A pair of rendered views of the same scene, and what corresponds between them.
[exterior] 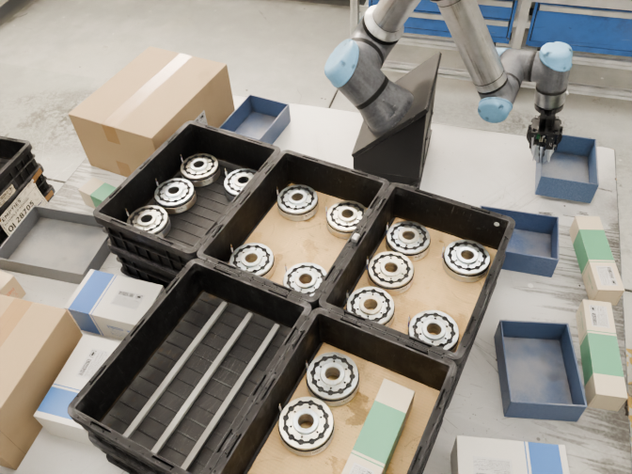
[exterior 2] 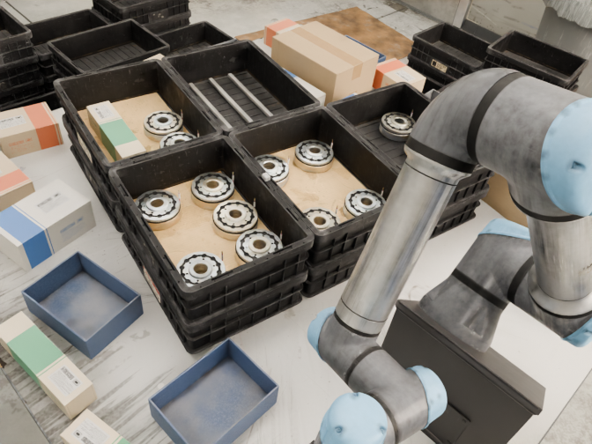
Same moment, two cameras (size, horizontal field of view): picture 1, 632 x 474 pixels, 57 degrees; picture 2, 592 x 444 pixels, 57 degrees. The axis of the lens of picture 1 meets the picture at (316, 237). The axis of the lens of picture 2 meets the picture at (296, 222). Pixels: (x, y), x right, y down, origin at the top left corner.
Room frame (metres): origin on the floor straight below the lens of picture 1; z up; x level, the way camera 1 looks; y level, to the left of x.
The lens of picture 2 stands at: (1.24, -0.93, 1.74)
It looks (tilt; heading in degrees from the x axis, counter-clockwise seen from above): 45 degrees down; 110
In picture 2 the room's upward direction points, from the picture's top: 8 degrees clockwise
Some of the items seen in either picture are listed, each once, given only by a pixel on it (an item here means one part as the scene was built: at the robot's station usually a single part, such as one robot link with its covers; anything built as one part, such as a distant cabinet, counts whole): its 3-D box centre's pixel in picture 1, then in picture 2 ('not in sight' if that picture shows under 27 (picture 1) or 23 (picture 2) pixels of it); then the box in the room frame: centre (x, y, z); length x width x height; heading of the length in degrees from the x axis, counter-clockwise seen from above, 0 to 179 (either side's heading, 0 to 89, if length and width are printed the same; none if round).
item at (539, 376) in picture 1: (537, 369); (84, 302); (0.61, -0.46, 0.74); 0.20 x 0.15 x 0.07; 172
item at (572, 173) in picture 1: (565, 165); not in sight; (1.22, -0.72, 0.75); 0.20 x 0.15 x 0.07; 162
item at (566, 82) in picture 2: not in sight; (519, 96); (1.34, 1.73, 0.37); 0.42 x 0.34 x 0.46; 160
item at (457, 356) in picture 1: (420, 262); (208, 206); (0.77, -0.22, 0.92); 0.40 x 0.30 x 0.02; 150
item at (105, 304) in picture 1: (119, 307); not in sight; (0.84, 0.49, 0.75); 0.20 x 0.12 x 0.09; 70
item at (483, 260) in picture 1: (466, 257); (200, 270); (0.83, -0.34, 0.86); 0.10 x 0.10 x 0.01
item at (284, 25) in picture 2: not in sight; (289, 38); (0.43, 0.90, 0.74); 0.16 x 0.12 x 0.07; 161
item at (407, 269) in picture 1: (390, 269); (235, 215); (0.81, -0.16, 0.86); 0.10 x 0.10 x 0.01
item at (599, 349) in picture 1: (599, 353); (45, 363); (0.64, -0.61, 0.73); 0.24 x 0.06 x 0.06; 166
